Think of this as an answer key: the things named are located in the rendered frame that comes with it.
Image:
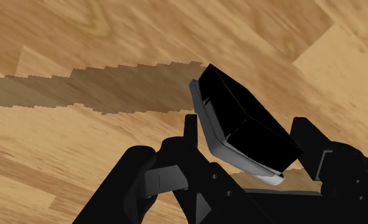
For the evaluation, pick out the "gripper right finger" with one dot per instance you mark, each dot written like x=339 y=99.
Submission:
x=335 y=164

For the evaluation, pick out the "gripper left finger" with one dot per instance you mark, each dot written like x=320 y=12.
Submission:
x=171 y=173

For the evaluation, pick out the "black box with grey lid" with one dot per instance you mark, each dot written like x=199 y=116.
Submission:
x=245 y=124

